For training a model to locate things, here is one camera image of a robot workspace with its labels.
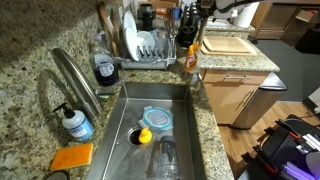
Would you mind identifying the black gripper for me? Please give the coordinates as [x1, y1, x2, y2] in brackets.
[196, 0, 218, 25]

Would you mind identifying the small wooden chopping board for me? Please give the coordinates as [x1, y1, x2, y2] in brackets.
[203, 35, 252, 54]

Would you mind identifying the white paper towel roll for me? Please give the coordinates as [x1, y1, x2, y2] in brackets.
[233, 2, 260, 29]

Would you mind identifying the large wooden chopping board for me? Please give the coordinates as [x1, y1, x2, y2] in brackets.
[200, 35, 258, 57]

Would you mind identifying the black knife block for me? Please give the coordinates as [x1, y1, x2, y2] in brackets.
[178, 2, 202, 48]

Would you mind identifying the clear drinking glass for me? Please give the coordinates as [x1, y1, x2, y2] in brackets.
[163, 7, 180, 59]

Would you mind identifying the orange snack pouch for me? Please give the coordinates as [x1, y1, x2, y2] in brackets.
[183, 41, 201, 74]

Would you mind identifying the black canister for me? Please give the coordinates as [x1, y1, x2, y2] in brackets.
[137, 3, 157, 32]

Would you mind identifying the wooden drawer front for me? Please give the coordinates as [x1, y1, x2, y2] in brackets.
[202, 69, 270, 86]

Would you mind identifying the small white plate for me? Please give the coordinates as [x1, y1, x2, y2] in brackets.
[136, 30, 157, 55]

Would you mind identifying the wooden background dresser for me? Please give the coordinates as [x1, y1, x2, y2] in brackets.
[250, 1, 320, 41]

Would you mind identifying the grey dish rack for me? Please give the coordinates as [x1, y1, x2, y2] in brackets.
[114, 43, 178, 70]

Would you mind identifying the large white plate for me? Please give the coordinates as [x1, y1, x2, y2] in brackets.
[123, 26, 141, 62]
[122, 10, 138, 34]

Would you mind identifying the wooden cabinet door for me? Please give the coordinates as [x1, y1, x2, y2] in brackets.
[203, 83, 260, 125]

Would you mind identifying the wooden spatula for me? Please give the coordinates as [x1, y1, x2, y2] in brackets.
[109, 8, 122, 57]

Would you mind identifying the wooden spoon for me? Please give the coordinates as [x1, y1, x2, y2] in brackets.
[97, 0, 114, 46]

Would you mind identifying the stainless steel trash can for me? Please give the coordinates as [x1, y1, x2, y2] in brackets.
[230, 72, 288, 130]

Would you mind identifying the black background box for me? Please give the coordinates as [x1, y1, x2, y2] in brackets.
[294, 28, 320, 55]

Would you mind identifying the blue rimmed container lid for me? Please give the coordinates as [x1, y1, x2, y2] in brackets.
[139, 105, 175, 132]

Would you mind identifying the dark dish soap bottle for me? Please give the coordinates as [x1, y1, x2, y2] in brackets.
[89, 31, 120, 87]

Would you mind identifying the yellow rubber duck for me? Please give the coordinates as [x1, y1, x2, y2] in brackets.
[138, 126, 154, 145]

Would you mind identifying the steel kitchen faucet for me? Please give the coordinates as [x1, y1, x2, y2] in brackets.
[50, 47, 104, 123]

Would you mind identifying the clear plastic jar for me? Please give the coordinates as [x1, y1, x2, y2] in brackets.
[153, 134, 183, 180]

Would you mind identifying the black robot cart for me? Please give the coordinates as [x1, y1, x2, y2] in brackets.
[240, 114, 320, 180]

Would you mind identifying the stainless steel sink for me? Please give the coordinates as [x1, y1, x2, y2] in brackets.
[87, 81, 204, 180]

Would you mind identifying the aluminium extrusion bar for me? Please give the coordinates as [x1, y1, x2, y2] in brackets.
[281, 161, 315, 180]
[301, 133, 320, 152]

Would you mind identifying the blue soap pump bottle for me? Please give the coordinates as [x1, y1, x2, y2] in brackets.
[52, 102, 95, 143]

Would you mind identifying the orange sponge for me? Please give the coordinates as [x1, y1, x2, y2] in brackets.
[49, 143, 94, 172]

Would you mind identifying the dark round sink stopper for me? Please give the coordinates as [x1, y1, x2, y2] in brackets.
[42, 169, 71, 180]

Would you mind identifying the steel drawer bar handle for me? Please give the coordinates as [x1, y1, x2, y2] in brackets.
[223, 75, 253, 81]

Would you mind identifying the steel cabinet door handle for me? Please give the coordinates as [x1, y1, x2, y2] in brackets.
[241, 89, 256, 108]

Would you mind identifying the black clamp orange handle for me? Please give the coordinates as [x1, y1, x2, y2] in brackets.
[274, 119, 302, 140]

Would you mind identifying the black clamp red handle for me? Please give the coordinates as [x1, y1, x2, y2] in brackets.
[251, 144, 280, 175]

